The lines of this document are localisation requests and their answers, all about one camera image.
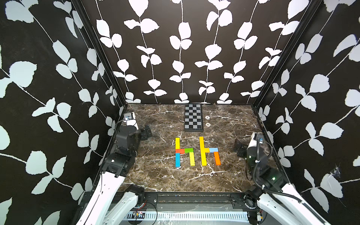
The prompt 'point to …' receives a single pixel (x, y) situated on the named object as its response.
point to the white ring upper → (207, 117)
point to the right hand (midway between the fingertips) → (241, 139)
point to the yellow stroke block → (177, 143)
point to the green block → (187, 150)
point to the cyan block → (177, 160)
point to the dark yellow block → (206, 150)
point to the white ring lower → (207, 124)
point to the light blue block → (213, 149)
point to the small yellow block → (192, 159)
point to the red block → (181, 151)
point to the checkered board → (193, 118)
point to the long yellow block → (201, 142)
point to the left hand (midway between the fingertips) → (140, 122)
